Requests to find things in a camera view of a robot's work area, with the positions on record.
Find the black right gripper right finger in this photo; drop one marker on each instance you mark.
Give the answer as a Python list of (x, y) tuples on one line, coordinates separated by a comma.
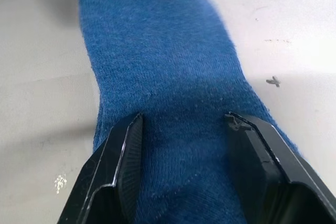
[(278, 176)]

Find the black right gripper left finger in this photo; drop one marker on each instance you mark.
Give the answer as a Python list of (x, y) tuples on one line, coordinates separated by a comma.
[(110, 176)]

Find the blue cloth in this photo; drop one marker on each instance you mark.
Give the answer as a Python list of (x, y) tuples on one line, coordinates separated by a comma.
[(162, 77)]

